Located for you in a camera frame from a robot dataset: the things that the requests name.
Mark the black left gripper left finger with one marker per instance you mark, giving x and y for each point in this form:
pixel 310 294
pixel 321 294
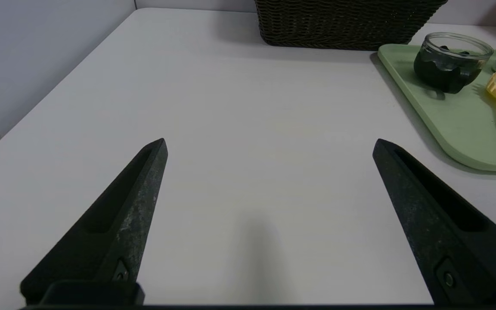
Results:
pixel 114 232

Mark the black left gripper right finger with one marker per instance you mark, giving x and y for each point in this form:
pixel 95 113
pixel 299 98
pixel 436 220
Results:
pixel 437 228

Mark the glass cup with black sleeve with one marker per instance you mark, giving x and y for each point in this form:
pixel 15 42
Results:
pixel 446 69

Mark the dark brown wicker basket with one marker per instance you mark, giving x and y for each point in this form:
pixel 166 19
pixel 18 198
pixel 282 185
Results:
pixel 342 21

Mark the light green plastic tray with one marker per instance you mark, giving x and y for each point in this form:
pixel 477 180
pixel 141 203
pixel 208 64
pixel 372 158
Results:
pixel 459 125

